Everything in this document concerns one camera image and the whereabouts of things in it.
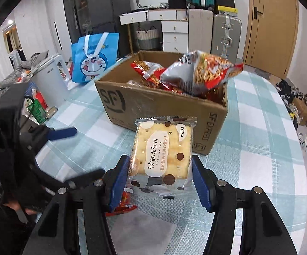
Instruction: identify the silver purple snack bag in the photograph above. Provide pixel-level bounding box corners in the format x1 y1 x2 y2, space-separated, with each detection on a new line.
105 191 138 217

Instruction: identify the SF cardboard box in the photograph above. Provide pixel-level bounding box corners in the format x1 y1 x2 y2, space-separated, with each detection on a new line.
95 51 228 155

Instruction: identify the dark grey refrigerator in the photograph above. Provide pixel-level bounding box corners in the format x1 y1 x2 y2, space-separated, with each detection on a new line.
87 0 131 34

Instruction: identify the wooden door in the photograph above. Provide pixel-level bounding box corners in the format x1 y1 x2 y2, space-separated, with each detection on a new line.
244 0 299 79

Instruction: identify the silver suitcase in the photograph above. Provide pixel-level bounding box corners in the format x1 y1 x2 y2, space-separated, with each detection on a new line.
211 14 242 64

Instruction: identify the white drawer desk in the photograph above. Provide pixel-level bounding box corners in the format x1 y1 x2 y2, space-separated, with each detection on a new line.
120 9 189 54

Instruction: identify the small cardboard box on floor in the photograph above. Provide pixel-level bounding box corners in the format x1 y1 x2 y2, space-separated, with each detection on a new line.
292 98 307 126

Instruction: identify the red noodle stick snack bag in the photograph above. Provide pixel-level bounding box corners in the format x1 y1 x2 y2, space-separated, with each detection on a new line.
131 61 184 94

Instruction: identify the person's left hand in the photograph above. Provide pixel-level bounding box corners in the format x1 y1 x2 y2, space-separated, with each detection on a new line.
4 200 37 215

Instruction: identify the green drink can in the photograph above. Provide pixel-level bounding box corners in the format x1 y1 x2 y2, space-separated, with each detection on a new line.
26 96 46 124

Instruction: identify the black glass cabinet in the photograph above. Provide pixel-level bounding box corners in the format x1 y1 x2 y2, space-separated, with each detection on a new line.
63 0 91 44

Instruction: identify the nougat cracker packet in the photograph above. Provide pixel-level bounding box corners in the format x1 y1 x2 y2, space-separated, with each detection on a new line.
125 116 197 199

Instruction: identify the beige suitcase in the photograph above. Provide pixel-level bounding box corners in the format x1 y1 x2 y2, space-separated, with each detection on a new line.
188 9 213 53

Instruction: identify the woven laundry basket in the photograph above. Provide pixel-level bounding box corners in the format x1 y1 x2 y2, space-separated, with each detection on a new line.
136 26 160 51

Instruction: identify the blue Doraemon tote bag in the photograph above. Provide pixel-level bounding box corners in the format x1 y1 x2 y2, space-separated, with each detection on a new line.
71 32 120 84

